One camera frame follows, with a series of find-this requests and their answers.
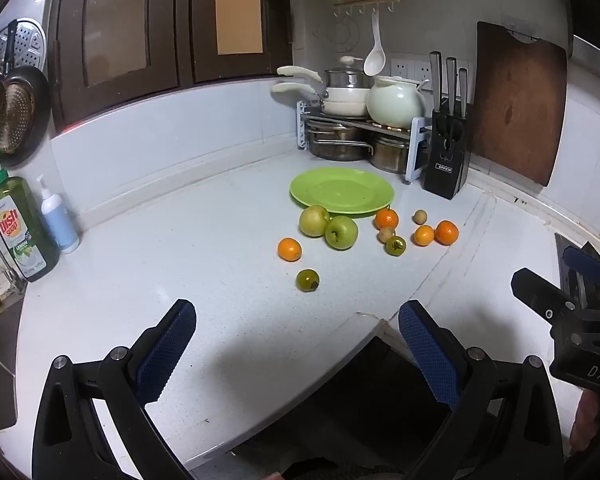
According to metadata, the steel pot with glass lid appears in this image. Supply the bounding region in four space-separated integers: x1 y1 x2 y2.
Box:
325 56 370 89

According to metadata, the black knife block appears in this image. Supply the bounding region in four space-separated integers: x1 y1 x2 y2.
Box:
422 102 473 201

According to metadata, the white ladle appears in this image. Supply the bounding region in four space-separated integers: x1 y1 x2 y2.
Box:
363 10 387 77

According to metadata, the green plate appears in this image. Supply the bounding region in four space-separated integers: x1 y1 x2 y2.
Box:
289 168 396 217

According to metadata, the perforated metal steamer plate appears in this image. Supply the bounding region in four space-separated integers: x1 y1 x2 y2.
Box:
0 19 47 81

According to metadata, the pale yellow apple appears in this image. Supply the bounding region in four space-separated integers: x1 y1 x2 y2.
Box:
299 205 331 237

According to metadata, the black frying pan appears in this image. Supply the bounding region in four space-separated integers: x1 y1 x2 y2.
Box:
0 20 52 168

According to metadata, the metal faucet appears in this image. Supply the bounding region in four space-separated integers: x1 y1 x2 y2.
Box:
0 210 28 297

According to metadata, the steel pot with long handle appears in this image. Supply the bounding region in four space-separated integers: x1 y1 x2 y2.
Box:
307 125 373 162

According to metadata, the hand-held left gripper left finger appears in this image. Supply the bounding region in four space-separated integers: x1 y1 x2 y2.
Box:
31 299 198 480

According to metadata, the steel stock pot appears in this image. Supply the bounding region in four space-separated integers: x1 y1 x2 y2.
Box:
369 135 412 173

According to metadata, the grey kitchen shelf rack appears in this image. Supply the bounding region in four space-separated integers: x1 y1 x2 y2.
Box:
296 101 433 183

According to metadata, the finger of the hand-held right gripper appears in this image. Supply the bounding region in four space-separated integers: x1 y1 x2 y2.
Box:
562 246 600 311
511 268 578 328

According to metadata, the brown wooden cutting board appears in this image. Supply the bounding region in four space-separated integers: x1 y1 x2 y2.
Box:
467 21 568 187

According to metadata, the green dish soap bottle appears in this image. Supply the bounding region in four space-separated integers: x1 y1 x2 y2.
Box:
0 167 61 283

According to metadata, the white ceramic pot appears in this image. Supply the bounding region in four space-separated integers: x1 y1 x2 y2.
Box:
366 76 431 128

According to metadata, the white wall socket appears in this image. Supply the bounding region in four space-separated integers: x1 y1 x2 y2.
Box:
391 57 433 81

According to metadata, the dark wooden wall cabinet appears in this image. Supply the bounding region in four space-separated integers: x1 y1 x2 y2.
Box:
45 0 293 136

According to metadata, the cream saucepan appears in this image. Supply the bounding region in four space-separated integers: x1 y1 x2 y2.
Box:
276 66 371 103
271 82 371 117

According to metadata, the white pump bottle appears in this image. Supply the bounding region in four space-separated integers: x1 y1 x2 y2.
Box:
35 174 81 254

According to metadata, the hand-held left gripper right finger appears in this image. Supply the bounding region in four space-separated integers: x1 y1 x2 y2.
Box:
398 300 565 480

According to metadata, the green apple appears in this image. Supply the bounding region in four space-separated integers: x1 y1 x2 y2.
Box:
324 215 359 250

